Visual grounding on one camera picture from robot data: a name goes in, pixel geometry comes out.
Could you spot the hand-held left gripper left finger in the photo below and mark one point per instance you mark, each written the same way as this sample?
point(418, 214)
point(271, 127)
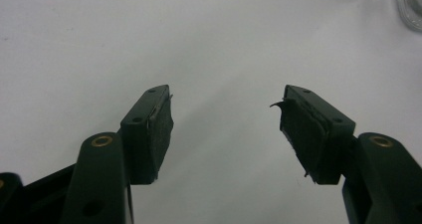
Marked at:
point(146, 134)

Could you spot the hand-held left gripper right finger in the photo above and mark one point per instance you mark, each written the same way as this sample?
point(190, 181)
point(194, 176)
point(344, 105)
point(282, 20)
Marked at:
point(318, 131)

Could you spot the clear glass container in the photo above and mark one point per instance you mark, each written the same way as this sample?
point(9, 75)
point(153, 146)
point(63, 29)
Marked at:
point(411, 5)

